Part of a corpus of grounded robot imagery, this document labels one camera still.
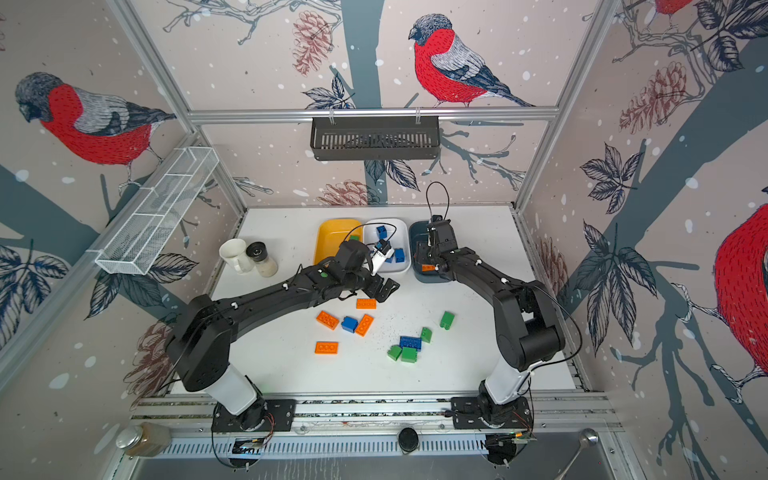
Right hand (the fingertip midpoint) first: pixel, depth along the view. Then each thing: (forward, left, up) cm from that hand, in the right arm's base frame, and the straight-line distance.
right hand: (425, 250), depth 95 cm
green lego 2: (-30, +5, -10) cm, 32 cm away
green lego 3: (-20, -6, -8) cm, 22 cm away
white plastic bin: (+14, +11, -7) cm, 19 cm away
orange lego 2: (-29, +29, -9) cm, 42 cm away
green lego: (-29, +9, -9) cm, 32 cm away
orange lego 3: (-22, +19, -9) cm, 30 cm away
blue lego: (-22, +23, -8) cm, 33 cm away
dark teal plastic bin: (+13, +2, -6) cm, 14 cm away
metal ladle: (-47, -38, -10) cm, 61 cm away
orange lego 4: (-15, +19, -8) cm, 25 cm away
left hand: (-14, +11, +5) cm, 18 cm away
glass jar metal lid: (-53, +62, -1) cm, 82 cm away
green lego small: (-24, 0, -9) cm, 26 cm away
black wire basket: (+36, +31, +18) cm, 51 cm away
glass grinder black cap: (-3, +55, +2) cm, 55 cm away
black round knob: (-51, +5, -1) cm, 51 cm away
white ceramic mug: (-1, +66, -1) cm, 66 cm away
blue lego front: (-26, +5, -10) cm, 28 cm away
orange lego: (-21, +30, -9) cm, 38 cm away
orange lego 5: (-1, -1, -9) cm, 9 cm away
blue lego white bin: (+13, +16, -7) cm, 21 cm away
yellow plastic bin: (+13, +35, -7) cm, 38 cm away
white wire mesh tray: (-16, +72, +23) cm, 78 cm away
